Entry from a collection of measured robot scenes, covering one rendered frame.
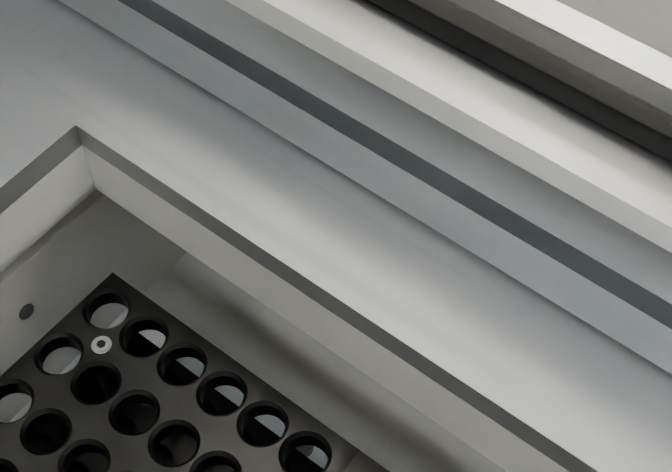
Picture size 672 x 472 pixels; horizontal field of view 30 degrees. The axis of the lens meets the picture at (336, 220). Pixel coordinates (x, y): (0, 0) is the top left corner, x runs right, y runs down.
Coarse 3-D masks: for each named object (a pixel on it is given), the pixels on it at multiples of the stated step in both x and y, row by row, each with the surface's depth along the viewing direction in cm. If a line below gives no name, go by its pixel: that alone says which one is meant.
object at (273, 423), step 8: (176, 360) 39; (184, 360) 39; (192, 360) 39; (192, 368) 39; (200, 368) 39; (224, 392) 39; (232, 392) 39; (240, 392) 38; (232, 400) 38; (240, 400) 38; (264, 416) 38; (272, 416) 38; (264, 424) 38; (272, 424) 38; (280, 424) 38; (280, 432) 38; (296, 448) 37; (304, 448) 37; (312, 448) 37; (312, 456) 37; (320, 456) 37; (320, 464) 37
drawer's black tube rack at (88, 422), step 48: (48, 336) 34; (0, 384) 33; (48, 384) 33; (96, 384) 36; (144, 384) 33; (0, 432) 32; (48, 432) 35; (96, 432) 32; (144, 432) 32; (192, 432) 32
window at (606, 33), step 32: (448, 0) 27; (480, 0) 26; (512, 0) 25; (544, 0) 25; (576, 0) 24; (608, 0) 24; (640, 0) 23; (512, 32) 26; (544, 32) 25; (576, 32) 25; (608, 32) 24; (640, 32) 24; (576, 64) 25; (608, 64) 25; (640, 64) 24; (640, 96) 25
